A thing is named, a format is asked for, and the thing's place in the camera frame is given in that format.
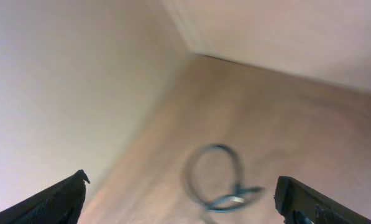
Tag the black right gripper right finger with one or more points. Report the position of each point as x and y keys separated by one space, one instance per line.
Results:
x=300 y=204

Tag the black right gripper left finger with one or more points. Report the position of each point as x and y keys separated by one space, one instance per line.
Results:
x=61 y=203

